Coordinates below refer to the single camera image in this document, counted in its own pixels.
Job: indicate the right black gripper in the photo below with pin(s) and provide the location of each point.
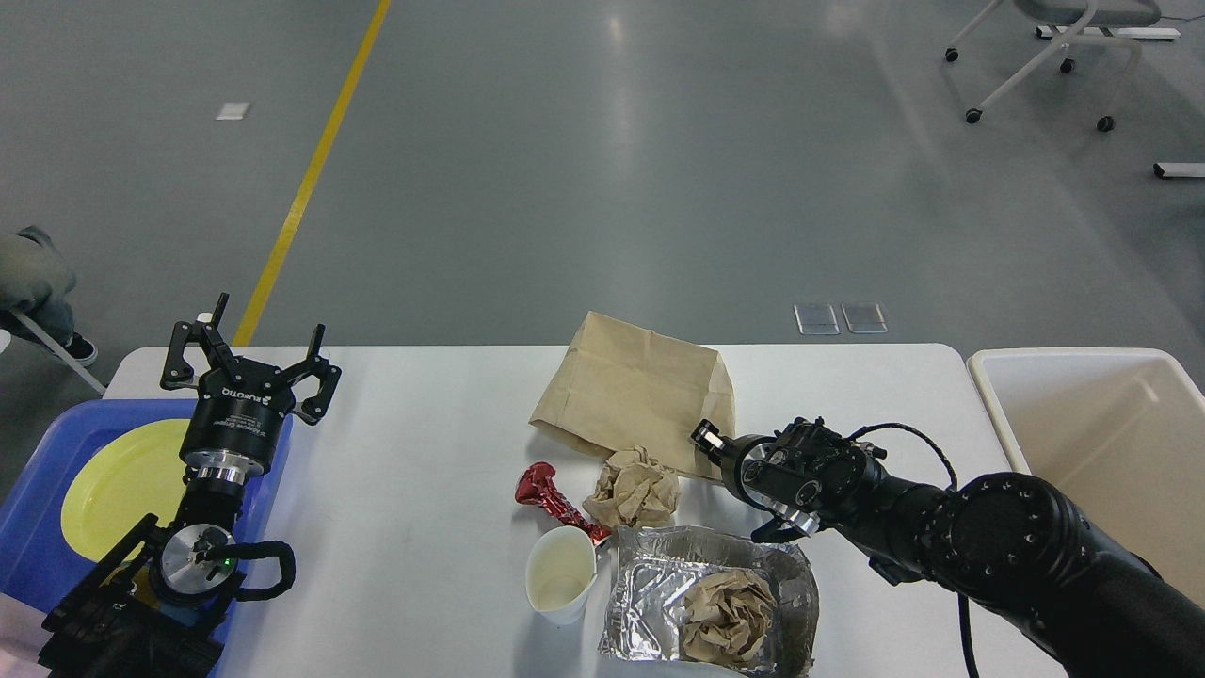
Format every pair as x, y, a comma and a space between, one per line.
741, 463

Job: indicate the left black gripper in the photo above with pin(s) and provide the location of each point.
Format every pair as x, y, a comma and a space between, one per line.
235, 424

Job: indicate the yellow plastic plate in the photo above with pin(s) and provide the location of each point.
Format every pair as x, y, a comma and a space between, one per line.
139, 472

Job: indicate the large brown paper bag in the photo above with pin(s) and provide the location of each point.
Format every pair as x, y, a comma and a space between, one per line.
620, 386

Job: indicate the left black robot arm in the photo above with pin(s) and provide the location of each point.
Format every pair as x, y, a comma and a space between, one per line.
150, 607

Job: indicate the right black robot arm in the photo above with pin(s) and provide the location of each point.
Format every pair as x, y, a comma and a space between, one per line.
1009, 542

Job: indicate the crumpled brown paper ball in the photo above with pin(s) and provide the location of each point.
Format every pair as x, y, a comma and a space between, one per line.
634, 489

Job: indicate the aluminium foil tray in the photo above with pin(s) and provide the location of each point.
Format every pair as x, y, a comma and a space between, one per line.
656, 567

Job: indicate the crumpled paper in tray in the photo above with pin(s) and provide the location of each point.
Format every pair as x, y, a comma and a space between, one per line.
728, 616

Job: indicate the black white sneaker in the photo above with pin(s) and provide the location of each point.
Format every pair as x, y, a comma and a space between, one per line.
81, 349

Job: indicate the left floor outlet plate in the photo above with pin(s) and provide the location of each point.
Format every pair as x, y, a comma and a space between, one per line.
817, 319

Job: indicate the floor outlet plate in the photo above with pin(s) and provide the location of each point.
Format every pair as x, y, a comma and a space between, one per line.
865, 318
817, 319

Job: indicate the right floor outlet plate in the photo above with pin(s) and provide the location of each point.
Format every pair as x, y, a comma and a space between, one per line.
865, 318

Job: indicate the white paper cup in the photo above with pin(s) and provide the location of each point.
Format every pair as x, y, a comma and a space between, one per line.
560, 571

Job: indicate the red foil wrapper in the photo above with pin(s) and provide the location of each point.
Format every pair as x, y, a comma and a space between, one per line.
536, 487

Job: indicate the person leg in jeans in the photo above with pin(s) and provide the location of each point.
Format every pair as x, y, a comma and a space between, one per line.
35, 279

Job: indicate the blue plastic tray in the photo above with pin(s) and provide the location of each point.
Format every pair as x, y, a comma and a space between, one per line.
39, 568

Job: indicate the white plastic bin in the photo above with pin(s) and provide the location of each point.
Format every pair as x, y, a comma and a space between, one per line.
1120, 431

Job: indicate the white bar on floor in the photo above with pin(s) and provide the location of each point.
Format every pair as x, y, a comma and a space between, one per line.
1179, 170

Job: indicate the office chair with castors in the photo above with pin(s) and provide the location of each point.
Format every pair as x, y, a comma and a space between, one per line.
1092, 23

